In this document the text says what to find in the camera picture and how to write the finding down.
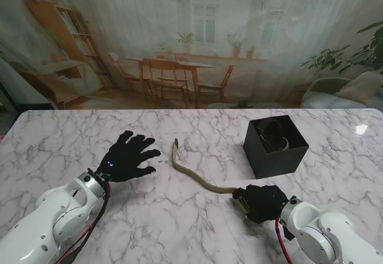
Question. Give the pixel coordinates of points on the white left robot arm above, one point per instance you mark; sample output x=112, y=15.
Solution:
x=51, y=219

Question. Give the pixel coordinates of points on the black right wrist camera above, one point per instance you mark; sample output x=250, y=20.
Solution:
x=288, y=234

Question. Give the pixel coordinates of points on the black woven belt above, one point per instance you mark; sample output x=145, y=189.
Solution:
x=270, y=135

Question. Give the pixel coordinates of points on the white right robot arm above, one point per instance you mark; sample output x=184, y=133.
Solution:
x=326, y=234

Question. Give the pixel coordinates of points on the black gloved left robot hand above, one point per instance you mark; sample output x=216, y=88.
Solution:
x=130, y=159

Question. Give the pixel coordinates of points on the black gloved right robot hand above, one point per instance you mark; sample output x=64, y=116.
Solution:
x=263, y=202

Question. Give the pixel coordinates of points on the beige braided belt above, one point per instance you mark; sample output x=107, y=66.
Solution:
x=194, y=177
x=285, y=144

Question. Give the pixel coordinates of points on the printed room scene backdrop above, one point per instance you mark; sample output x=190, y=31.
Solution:
x=191, y=36

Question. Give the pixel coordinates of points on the black square storage box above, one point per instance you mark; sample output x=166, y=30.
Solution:
x=281, y=163

